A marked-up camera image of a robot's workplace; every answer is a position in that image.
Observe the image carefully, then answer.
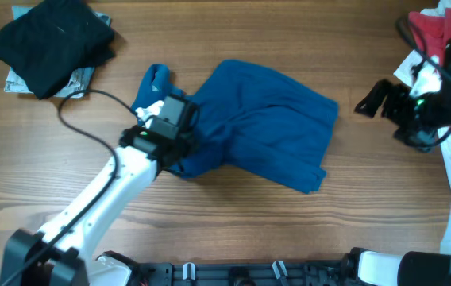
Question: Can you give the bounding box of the white t-shirt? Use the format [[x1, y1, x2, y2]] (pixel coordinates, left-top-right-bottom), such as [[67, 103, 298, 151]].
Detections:
[[393, 0, 451, 168]]

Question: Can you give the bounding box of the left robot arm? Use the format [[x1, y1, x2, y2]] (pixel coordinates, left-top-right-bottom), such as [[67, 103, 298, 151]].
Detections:
[[0, 123, 196, 285]]

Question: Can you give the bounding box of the red t-shirt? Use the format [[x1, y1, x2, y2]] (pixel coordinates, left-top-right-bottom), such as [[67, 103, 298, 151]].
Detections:
[[409, 9, 451, 64]]

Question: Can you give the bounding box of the blue t-shirt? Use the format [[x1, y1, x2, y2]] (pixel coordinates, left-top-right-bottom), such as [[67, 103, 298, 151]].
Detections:
[[130, 59, 340, 195]]

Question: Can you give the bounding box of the folded grey patterned cloth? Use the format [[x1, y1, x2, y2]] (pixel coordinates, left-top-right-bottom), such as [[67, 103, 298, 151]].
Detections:
[[4, 6, 94, 98]]

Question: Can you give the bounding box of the folded black garment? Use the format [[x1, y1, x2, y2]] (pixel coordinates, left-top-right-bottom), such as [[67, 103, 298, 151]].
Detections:
[[0, 0, 115, 99]]

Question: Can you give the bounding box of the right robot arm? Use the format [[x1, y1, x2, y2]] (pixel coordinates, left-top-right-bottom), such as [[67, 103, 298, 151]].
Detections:
[[340, 39, 451, 285]]

